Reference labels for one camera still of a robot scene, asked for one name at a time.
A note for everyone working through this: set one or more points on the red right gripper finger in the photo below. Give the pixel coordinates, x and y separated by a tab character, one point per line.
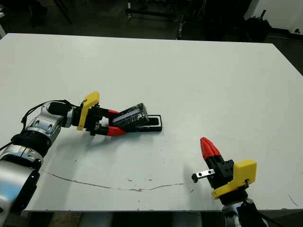
216	151
207	149

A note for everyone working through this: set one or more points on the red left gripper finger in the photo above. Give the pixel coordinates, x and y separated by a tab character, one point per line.
111	113
114	131

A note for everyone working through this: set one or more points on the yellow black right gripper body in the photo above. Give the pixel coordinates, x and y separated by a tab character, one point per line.
245	172

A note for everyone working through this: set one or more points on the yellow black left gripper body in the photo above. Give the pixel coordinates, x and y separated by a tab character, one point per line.
85	111

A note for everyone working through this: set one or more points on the glossy black box lid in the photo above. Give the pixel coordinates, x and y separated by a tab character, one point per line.
132	116

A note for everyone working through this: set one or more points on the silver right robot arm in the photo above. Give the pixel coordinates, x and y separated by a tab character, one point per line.
230	215

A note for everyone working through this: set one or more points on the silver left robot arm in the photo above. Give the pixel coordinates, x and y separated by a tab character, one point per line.
40	123

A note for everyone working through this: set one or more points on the black box base white lining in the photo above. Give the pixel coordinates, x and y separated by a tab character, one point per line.
151	129

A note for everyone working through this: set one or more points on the black slanted stand leg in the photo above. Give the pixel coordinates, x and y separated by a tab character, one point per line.
63	11

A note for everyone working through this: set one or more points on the metal pole with silver joint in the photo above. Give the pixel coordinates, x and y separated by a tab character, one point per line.
181	26

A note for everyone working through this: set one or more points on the white cabinet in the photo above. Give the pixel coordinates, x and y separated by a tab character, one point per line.
2	26

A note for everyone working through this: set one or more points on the black bag bundle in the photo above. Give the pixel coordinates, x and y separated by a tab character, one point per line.
259	24

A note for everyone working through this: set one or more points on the black metal cart frame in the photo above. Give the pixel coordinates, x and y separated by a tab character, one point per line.
151	9

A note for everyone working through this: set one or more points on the small black wall object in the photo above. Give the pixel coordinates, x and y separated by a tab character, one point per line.
297	30

